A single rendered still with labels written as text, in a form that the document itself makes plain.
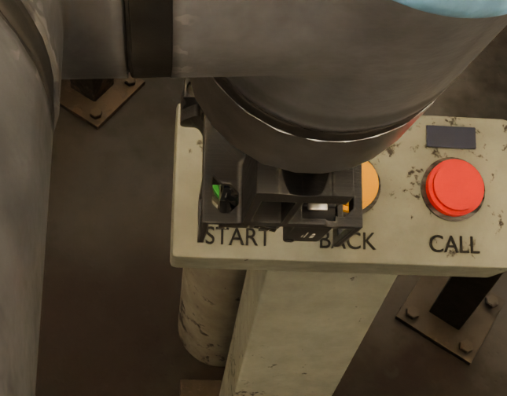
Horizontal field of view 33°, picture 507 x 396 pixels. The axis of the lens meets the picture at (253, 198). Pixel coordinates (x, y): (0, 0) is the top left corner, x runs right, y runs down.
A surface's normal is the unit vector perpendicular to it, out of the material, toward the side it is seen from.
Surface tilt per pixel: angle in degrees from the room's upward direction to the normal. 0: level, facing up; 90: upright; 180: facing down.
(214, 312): 90
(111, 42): 91
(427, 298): 0
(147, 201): 0
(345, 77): 114
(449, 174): 20
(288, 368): 90
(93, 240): 0
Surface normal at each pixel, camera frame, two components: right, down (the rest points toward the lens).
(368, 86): 0.01, 0.98
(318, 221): 0.11, -0.22
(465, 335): 0.11, -0.54
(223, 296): -0.21, 0.81
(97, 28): 0.08, 0.88
